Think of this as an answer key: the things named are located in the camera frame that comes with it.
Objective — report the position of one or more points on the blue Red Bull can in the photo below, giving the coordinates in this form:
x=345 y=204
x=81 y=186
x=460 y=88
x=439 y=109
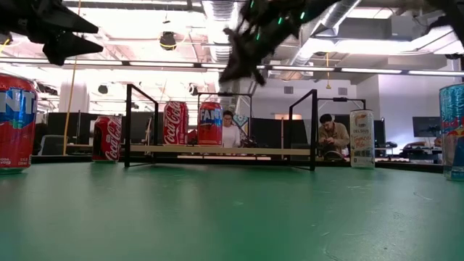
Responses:
x=453 y=134

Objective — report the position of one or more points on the person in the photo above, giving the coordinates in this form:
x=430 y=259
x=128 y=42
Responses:
x=333 y=136
x=231 y=136

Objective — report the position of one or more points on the white Celsius can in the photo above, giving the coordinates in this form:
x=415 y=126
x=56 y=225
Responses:
x=362 y=141

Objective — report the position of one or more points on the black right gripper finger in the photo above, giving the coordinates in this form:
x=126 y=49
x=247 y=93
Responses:
x=259 y=77
x=235 y=70

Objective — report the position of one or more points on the dark computer monitor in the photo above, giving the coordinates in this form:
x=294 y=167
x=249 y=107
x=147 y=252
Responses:
x=427 y=127

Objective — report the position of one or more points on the long ceiling light rail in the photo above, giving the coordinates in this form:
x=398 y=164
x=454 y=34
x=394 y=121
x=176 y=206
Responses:
x=163 y=64

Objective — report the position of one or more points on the black partition panel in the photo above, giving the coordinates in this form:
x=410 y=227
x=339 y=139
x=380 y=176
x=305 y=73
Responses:
x=61 y=125
x=268 y=132

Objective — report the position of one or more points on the grey office chair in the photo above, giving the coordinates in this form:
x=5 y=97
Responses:
x=52 y=145

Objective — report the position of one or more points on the silver ventilation duct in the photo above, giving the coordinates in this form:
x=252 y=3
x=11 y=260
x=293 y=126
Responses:
x=217 y=21
x=342 y=11

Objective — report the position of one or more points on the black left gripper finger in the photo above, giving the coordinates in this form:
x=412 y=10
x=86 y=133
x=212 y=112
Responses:
x=72 y=23
x=65 y=47

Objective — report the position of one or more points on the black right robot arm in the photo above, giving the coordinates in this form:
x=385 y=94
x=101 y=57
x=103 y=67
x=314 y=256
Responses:
x=311 y=7

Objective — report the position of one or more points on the wooden shelf with black frame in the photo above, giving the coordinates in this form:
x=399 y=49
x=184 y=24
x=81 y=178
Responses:
x=217 y=149

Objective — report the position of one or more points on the red Coca-Cola Star Wars can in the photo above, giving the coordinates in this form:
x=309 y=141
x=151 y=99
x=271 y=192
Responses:
x=108 y=139

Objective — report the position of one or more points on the red Fanta can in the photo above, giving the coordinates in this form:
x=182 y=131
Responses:
x=210 y=127
x=16 y=145

